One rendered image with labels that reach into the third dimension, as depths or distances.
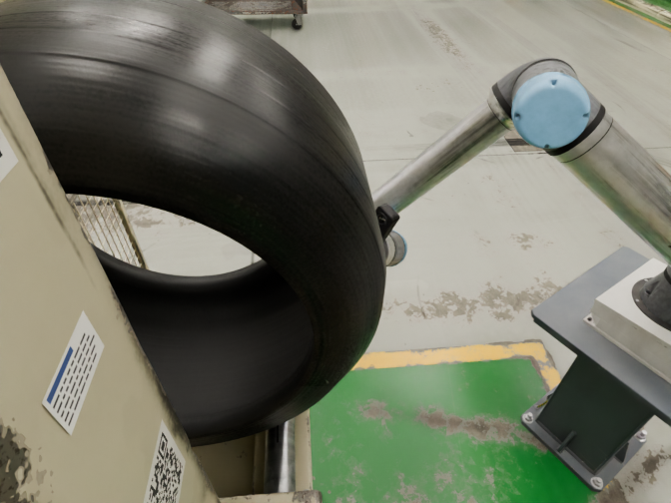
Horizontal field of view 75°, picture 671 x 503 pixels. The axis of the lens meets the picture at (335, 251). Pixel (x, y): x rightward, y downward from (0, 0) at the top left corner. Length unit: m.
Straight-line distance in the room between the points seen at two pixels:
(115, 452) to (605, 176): 0.84
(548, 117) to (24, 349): 0.79
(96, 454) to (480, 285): 2.09
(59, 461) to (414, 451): 1.54
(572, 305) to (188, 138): 1.25
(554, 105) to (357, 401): 1.29
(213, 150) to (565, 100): 0.63
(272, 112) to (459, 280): 1.94
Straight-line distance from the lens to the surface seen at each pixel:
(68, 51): 0.39
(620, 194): 0.95
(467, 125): 1.03
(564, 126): 0.86
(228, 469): 0.83
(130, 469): 0.32
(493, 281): 2.30
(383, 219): 0.87
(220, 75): 0.38
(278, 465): 0.69
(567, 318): 1.40
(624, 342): 1.38
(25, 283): 0.22
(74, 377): 0.25
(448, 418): 1.80
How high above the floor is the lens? 1.56
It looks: 42 degrees down
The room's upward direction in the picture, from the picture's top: straight up
